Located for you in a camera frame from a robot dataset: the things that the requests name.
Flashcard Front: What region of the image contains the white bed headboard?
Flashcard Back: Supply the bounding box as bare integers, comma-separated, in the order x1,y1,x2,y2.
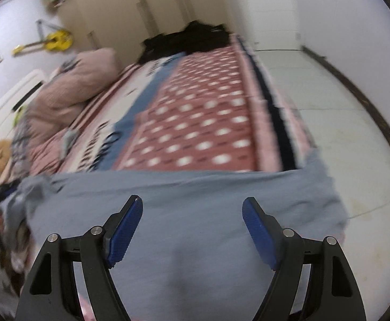
0,70,48,161

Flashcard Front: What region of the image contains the green plush toy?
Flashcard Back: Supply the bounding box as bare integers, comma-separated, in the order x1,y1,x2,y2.
14,105,28,128

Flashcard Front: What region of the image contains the beige wardrobe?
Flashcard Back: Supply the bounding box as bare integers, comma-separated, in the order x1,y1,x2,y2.
56,0,239,71

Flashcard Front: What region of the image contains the pink polka dot printed blanket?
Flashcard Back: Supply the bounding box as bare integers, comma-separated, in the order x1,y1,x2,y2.
58,35,319,174

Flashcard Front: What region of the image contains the white door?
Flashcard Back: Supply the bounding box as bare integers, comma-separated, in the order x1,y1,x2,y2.
222,0,303,51

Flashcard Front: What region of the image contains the grey plaid cloth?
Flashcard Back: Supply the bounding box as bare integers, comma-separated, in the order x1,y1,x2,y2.
9,120,32,176

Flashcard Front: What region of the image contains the pile of black clothes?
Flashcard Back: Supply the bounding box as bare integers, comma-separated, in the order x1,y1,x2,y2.
138,22,232,64

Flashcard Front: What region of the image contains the yellow toy guitar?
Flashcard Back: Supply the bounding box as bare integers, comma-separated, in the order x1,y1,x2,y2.
13,20,73,56

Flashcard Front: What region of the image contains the pink ribbed duvet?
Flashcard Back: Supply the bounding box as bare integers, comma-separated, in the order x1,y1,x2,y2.
24,47,120,176

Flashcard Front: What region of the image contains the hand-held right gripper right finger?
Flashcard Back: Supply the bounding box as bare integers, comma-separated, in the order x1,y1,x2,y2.
242,197,366,321

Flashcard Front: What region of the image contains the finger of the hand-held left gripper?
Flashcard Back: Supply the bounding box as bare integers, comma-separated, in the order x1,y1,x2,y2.
0,180,21,205

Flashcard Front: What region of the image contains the small grey cloth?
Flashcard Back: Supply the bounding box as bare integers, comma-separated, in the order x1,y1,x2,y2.
61,130,79,158

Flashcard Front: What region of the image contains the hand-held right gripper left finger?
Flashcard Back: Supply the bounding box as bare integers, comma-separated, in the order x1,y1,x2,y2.
14,194,144,321

